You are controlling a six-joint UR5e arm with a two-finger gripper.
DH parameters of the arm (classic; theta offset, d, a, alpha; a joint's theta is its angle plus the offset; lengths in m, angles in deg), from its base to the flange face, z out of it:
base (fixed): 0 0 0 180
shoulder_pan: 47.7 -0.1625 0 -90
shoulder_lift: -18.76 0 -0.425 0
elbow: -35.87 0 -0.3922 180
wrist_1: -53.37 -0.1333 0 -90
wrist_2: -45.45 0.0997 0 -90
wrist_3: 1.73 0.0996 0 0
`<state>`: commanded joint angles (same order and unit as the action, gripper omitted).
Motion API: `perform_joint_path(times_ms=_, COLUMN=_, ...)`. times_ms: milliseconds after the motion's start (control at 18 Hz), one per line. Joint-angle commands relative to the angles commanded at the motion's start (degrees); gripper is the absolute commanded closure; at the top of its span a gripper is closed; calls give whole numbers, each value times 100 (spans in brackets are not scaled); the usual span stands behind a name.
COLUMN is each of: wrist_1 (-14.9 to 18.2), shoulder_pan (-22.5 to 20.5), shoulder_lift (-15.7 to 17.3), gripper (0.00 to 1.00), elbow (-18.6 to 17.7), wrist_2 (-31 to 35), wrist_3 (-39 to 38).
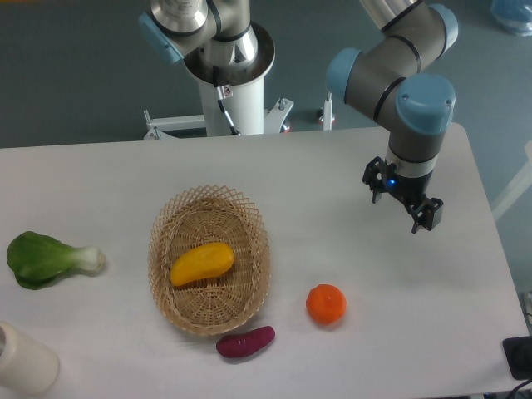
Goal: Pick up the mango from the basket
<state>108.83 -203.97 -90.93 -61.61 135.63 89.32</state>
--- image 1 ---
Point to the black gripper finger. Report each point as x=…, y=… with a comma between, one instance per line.
x=426, y=215
x=379, y=177

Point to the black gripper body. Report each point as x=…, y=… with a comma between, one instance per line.
x=409, y=191

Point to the blue plastic bag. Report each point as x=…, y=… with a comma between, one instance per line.
x=513, y=15

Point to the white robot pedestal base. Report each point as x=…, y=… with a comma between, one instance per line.
x=230, y=77

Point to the orange tangerine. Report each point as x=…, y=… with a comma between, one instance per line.
x=326, y=304

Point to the green bok choy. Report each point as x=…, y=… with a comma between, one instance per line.
x=38, y=260

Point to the black device at edge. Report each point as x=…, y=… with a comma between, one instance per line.
x=518, y=356

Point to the cream cylindrical cup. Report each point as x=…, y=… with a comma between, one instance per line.
x=27, y=365

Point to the yellow mango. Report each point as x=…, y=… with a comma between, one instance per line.
x=206, y=261

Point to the woven wicker basket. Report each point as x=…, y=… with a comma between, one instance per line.
x=204, y=215

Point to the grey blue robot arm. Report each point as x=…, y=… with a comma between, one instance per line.
x=387, y=84

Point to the purple sweet potato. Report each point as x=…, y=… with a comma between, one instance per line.
x=245, y=344

